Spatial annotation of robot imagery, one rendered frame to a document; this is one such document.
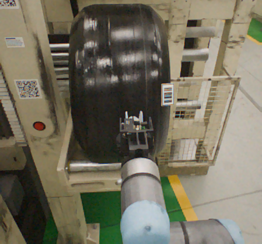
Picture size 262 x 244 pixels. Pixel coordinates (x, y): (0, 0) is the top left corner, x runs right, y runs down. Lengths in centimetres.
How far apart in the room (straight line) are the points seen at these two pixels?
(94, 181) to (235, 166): 155
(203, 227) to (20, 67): 67
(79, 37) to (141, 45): 17
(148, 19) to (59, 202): 95
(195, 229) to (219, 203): 157
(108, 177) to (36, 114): 36
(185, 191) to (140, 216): 169
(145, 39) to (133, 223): 48
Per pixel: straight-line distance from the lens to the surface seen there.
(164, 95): 70
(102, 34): 73
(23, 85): 90
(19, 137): 107
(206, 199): 208
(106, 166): 101
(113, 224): 191
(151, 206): 42
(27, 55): 85
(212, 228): 54
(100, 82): 68
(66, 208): 139
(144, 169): 47
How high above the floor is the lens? 168
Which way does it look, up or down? 38 degrees down
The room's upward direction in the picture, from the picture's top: straight up
